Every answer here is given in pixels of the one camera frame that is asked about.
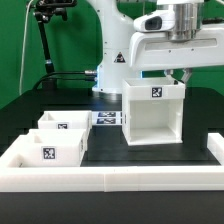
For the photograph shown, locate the white rear drawer tray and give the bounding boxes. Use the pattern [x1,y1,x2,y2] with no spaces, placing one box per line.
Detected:
[38,110,92,133]

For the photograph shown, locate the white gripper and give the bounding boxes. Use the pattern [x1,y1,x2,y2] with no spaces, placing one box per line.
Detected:
[129,9,224,83]

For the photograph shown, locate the white drawer tray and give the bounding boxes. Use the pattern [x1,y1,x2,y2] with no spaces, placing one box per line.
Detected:
[38,110,92,133]
[16,128,88,168]

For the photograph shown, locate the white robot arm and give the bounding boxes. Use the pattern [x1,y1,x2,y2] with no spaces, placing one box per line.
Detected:
[87,0,224,95]

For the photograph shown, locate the white hanging cable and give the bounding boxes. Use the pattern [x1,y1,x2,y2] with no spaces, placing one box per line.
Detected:
[18,0,36,96]

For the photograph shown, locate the white marker tag plate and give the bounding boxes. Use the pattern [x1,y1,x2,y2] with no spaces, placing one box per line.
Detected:
[92,111,122,126]

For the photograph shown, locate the black cables at base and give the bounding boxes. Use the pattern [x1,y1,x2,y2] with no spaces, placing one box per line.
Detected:
[32,69,99,90]

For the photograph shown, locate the white drawer cabinet box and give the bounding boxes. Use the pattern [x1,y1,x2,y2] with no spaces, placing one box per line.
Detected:
[122,77,185,146]

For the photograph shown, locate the white front drawer tray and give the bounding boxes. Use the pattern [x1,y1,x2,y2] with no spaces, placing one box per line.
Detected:
[16,128,88,168]

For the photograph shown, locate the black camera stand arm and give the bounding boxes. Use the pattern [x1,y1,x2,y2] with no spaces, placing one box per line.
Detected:
[34,0,77,91]

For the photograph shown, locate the white U-shaped border frame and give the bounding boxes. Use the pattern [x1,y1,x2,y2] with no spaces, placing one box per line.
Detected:
[0,134,224,192]

